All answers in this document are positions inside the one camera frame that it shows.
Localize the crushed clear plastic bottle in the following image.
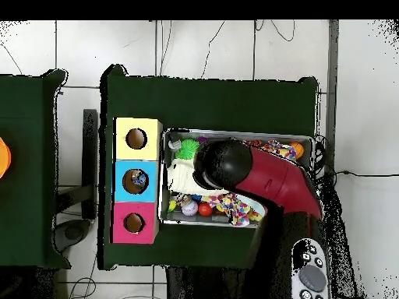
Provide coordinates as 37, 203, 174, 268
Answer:
130, 171, 148, 188

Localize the shallow clear mesh bin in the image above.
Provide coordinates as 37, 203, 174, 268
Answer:
157, 128, 316, 228

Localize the wooden box with three holes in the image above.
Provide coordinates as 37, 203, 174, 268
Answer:
110, 116, 164, 245

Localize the green spiky rubber ball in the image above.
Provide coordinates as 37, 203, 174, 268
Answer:
175, 138, 200, 161

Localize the cream waffle cloth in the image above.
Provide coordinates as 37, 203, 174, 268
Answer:
168, 158, 219, 195

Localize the white baseball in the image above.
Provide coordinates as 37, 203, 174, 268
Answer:
181, 199, 200, 217

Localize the small red ball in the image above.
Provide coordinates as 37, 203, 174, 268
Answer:
198, 202, 214, 218

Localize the knotted polka dot cloth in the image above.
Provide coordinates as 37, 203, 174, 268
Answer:
200, 192, 252, 227

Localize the dark green tablecloth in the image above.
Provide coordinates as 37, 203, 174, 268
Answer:
97, 63, 320, 271

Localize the crumpled polka dot cloth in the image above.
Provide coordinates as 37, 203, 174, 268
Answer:
258, 139, 297, 163

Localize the orange basketball toy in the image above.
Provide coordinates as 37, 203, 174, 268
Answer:
288, 142, 305, 160

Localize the neighbouring green covered table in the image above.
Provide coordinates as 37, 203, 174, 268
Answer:
0, 69, 71, 270

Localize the orange round object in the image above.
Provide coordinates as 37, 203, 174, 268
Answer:
0, 136, 12, 180

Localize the black floor cable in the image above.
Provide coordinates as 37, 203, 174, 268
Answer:
323, 169, 399, 180

